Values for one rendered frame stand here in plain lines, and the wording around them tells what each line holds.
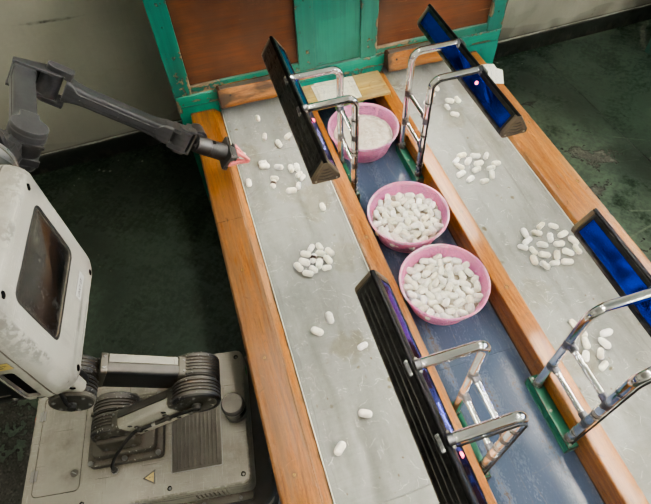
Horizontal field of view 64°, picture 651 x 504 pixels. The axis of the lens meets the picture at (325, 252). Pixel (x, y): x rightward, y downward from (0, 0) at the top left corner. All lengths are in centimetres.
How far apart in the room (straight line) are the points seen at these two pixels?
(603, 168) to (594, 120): 40
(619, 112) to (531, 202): 183
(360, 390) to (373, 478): 22
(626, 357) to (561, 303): 21
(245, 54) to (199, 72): 18
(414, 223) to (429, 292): 27
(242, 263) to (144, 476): 68
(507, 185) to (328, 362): 89
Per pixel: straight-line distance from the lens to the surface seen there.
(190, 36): 202
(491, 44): 248
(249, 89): 210
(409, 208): 179
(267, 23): 204
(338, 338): 149
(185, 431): 174
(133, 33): 290
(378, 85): 218
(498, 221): 179
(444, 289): 161
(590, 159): 325
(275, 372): 143
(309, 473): 135
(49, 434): 190
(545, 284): 168
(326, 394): 143
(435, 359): 106
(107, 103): 167
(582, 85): 376
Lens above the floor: 207
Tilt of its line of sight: 54 degrees down
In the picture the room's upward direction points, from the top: 4 degrees counter-clockwise
